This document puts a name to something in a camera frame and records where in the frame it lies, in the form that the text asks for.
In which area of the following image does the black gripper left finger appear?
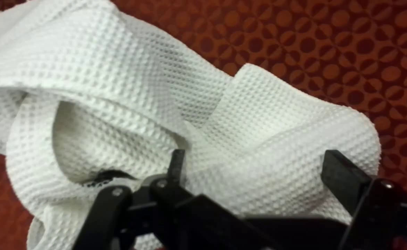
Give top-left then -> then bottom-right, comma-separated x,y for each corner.
73,149 -> 200,250

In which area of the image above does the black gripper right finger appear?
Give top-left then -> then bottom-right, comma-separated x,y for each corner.
321,149 -> 407,250

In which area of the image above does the white waffle towel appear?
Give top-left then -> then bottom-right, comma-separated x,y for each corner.
0,0 -> 382,250

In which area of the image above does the red fabric office chair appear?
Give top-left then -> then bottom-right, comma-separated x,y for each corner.
0,0 -> 407,250

